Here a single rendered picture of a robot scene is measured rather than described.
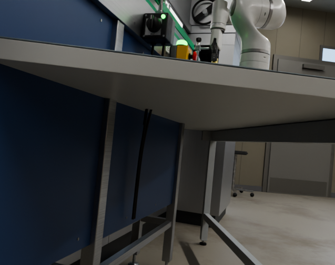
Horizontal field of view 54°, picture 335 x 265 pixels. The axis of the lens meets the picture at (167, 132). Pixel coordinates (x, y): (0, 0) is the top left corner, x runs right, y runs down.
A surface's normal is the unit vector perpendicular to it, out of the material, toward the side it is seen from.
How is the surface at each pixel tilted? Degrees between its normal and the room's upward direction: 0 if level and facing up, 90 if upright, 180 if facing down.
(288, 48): 90
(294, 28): 90
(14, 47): 90
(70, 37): 90
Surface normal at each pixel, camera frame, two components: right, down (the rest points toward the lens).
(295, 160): 0.11, -0.02
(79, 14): 0.95, 0.08
